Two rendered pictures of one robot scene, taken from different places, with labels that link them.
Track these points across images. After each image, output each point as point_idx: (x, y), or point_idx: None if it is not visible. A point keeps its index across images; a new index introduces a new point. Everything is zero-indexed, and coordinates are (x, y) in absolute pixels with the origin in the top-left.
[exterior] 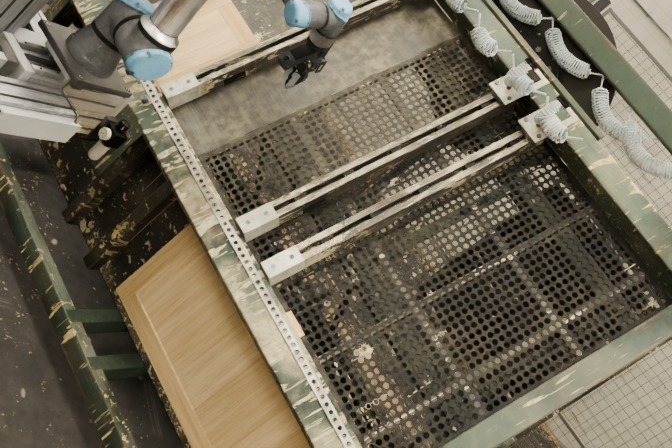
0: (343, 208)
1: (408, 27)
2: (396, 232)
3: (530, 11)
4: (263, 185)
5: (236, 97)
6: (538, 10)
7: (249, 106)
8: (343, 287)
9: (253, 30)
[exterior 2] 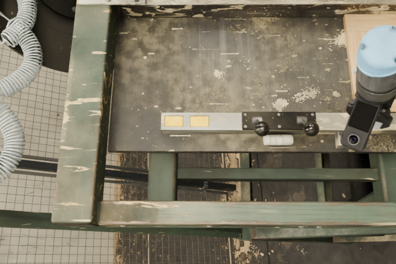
0: (159, 258)
1: None
2: (125, 246)
3: None
4: (227, 263)
5: None
6: None
7: None
8: (208, 167)
9: (341, 50)
